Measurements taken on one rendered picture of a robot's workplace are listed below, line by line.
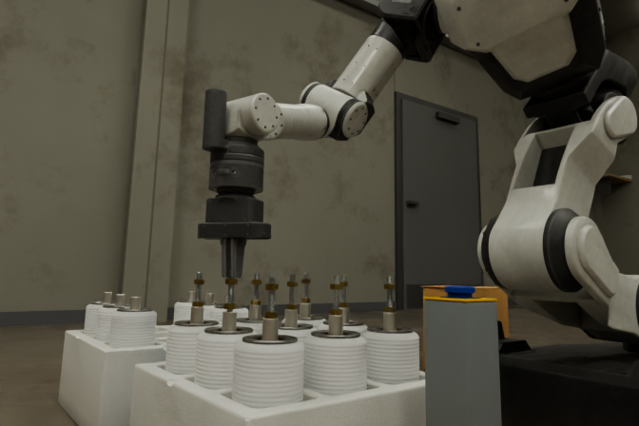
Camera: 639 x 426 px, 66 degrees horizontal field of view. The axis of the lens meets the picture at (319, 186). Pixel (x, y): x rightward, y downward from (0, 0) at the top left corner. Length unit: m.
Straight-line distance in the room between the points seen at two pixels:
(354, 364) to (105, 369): 0.56
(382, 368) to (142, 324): 0.57
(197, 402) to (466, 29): 0.79
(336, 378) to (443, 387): 0.15
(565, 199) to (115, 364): 0.92
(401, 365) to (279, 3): 4.05
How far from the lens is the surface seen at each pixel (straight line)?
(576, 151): 1.02
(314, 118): 0.95
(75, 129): 3.60
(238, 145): 0.79
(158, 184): 3.54
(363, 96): 1.03
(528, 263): 0.92
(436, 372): 0.71
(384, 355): 0.82
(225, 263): 0.80
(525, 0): 1.01
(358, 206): 4.59
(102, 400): 1.15
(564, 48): 1.04
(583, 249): 0.91
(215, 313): 1.27
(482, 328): 0.70
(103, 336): 1.30
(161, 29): 3.86
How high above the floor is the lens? 0.35
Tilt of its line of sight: 10 degrees up
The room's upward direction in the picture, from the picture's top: 1 degrees clockwise
